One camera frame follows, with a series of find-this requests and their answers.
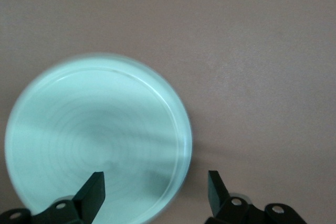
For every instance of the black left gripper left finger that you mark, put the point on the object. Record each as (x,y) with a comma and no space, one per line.
(84,203)

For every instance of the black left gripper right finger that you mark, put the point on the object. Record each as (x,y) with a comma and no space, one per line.
(231,205)

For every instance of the pale green round plate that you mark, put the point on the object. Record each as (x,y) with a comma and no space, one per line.
(86,134)

